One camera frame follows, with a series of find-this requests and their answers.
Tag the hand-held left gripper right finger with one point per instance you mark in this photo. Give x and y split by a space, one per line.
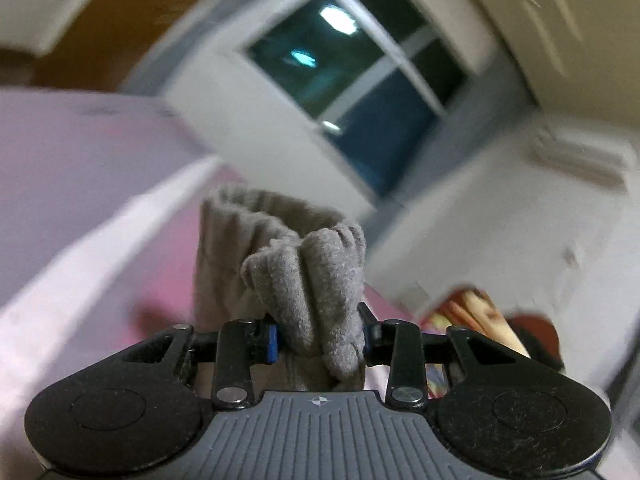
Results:
367 346

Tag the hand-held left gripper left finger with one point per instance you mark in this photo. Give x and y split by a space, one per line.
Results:
272 344

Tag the grey pants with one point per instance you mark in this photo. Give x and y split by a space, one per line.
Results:
310 280

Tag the sliding glass window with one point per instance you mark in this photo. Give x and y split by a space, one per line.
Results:
375 125

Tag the grey curtain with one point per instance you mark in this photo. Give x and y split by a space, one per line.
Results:
175 40
465 130

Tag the white air conditioner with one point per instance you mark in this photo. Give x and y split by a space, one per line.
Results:
575 155

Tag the brown wooden door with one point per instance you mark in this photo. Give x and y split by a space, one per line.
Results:
125 20

